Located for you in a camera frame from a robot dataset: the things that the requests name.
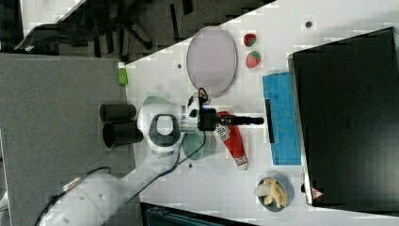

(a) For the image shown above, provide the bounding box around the black office chair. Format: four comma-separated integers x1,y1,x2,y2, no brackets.
13,0,196,58

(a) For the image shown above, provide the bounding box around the bowl of banana chips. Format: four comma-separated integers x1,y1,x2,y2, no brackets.
254,174,295,213

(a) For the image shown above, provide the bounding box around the red ketchup bottle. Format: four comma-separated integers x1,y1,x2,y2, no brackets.
215,124,248,170

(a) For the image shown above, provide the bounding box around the black camera box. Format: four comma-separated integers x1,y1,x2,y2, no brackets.
198,108,217,131

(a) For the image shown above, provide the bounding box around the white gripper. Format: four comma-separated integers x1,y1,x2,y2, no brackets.
217,115,264,125

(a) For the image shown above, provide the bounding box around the lilac round plate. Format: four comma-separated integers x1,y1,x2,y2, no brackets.
186,26,238,97

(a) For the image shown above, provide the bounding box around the black toaster oven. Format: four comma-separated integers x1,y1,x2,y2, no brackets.
262,26,399,213

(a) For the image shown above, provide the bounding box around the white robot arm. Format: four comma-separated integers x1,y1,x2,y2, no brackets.
35,92,264,226

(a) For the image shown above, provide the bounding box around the black cylinder upper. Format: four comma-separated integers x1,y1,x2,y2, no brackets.
100,105,136,121

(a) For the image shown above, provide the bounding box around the teal green cup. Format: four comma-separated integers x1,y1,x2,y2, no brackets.
182,132,219,161

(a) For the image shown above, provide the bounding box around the light red strawberry toy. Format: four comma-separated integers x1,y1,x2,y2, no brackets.
246,51,262,69

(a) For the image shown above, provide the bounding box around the green small bottle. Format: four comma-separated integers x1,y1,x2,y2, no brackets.
118,62,128,86

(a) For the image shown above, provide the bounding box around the dark red strawberry toy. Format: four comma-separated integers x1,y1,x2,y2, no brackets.
244,33,257,47

